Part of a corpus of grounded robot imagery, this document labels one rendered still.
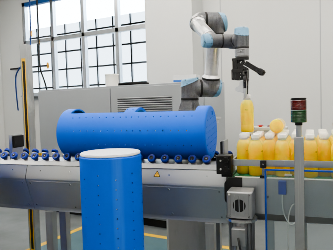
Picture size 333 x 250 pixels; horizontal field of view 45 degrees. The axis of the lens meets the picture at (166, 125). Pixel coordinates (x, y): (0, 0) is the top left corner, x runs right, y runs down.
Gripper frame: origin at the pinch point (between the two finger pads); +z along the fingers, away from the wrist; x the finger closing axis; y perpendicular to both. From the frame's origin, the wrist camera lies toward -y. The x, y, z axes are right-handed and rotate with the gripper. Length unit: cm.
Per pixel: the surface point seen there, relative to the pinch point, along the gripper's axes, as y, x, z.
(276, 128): -15.1, 6.1, 16.3
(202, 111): 20.7, 11.2, 7.2
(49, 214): 116, 12, 67
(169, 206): 40, 12, 57
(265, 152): -10.8, 17.5, 26.7
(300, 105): -27, 42, 5
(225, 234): 45, -158, 129
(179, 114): 32.7, 12.8, 8.7
